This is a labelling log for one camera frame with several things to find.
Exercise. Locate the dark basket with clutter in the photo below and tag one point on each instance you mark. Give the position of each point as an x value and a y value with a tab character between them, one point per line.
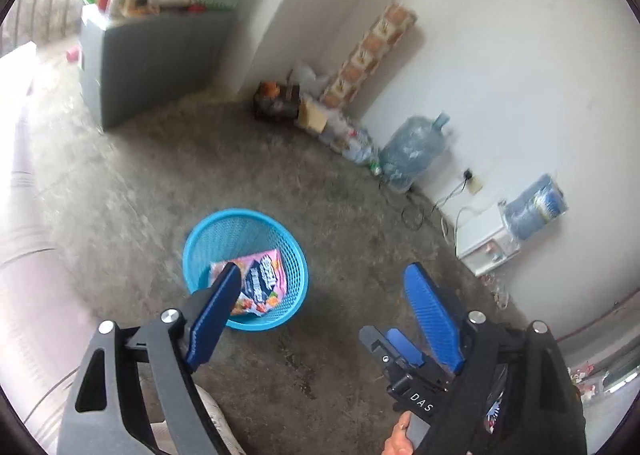
275	102

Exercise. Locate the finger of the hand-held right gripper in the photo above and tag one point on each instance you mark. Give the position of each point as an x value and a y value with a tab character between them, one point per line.
375	341
405	346

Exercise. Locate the large clear water jug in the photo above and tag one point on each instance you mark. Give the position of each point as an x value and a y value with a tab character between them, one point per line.
412	155

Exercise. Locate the small white bottle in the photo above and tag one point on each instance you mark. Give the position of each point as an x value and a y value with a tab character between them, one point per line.
117	1

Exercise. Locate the small pink floor object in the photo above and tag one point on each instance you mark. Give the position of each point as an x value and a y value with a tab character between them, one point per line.
74	55

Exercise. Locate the metal window railing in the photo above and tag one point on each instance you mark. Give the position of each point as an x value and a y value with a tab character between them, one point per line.
45	10

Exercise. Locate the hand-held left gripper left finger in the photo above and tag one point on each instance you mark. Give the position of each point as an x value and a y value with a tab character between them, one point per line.
212	320

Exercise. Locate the white plastic bag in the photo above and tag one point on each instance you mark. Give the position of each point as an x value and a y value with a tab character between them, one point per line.
310	76

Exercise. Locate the pink snack bag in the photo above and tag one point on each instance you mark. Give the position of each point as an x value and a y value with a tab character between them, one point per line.
260	280

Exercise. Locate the printed cardboard board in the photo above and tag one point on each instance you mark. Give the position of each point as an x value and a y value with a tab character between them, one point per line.
370	52

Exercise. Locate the wall socket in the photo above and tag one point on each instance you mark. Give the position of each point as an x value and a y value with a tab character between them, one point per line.
472	182

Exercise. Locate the blue wrapped bundle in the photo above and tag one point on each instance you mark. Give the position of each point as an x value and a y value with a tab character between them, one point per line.
535	207

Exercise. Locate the blue mesh wastebasket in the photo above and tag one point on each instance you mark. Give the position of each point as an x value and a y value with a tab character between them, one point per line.
215	240

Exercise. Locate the grey cabinet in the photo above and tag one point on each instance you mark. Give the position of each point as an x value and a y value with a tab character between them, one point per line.
150	60

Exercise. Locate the white small appliance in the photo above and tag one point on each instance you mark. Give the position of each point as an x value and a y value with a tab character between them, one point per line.
482	240

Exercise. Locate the person's white shoe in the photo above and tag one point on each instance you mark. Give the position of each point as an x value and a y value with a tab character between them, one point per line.
220	427

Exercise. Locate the person's right hand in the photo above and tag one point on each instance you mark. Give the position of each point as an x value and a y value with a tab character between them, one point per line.
397	440

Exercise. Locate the tan paper bag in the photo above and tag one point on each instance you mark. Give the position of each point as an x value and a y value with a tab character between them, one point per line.
312	115

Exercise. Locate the pile of clear plastic bags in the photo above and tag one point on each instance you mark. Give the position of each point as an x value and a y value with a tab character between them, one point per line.
352	140

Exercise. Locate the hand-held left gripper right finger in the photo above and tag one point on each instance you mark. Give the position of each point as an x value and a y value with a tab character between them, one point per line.
432	320

